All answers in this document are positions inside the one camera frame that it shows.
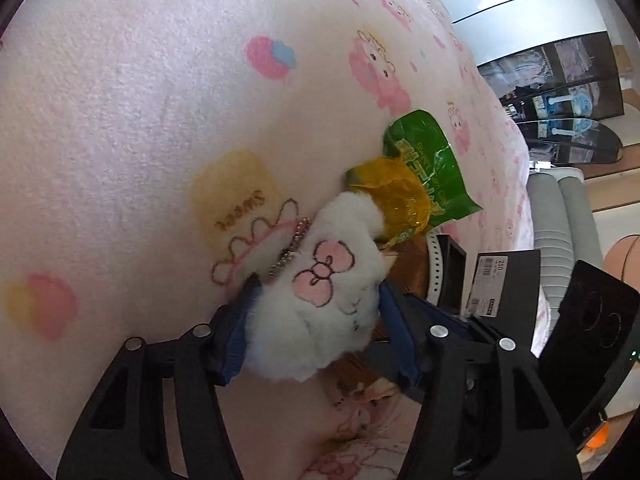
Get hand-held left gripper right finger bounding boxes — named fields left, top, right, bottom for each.
left=380, top=280, right=583, bottom=480

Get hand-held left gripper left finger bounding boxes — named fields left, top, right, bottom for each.
left=56, top=277, right=263, bottom=480

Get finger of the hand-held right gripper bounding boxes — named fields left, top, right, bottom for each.
left=400, top=294, right=501, bottom=346

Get black cardboard box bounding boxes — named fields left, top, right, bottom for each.
left=465, top=249, right=542, bottom=356

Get white plush keychain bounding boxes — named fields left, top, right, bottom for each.
left=244, top=191, right=390, bottom=383

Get brown wooden comb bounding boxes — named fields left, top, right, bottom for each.
left=382, top=242, right=432, bottom=306

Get orange toy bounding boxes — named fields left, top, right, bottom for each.
left=580, top=420, right=610, bottom=453

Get grey padded headboard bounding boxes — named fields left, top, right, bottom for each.
left=527, top=167, right=601, bottom=321

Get person's pink printed pajamas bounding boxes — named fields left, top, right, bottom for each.
left=300, top=385, right=426, bottom=480

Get green snack packet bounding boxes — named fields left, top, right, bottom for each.
left=380, top=109, right=483, bottom=233

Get dark curved glass panel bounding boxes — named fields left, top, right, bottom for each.
left=515, top=119, right=623, bottom=165

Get pink printed blanket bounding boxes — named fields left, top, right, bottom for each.
left=0, top=0, right=551, bottom=480

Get dark glass cabinet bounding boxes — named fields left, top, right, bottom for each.
left=477, top=30, right=626, bottom=126

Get grey cabinet doors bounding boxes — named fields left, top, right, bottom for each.
left=417, top=0, right=608, bottom=66

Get white strap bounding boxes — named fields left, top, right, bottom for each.
left=424, top=232, right=448, bottom=306

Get round salmon wall decoration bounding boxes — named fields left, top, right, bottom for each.
left=602, top=235, right=640, bottom=291

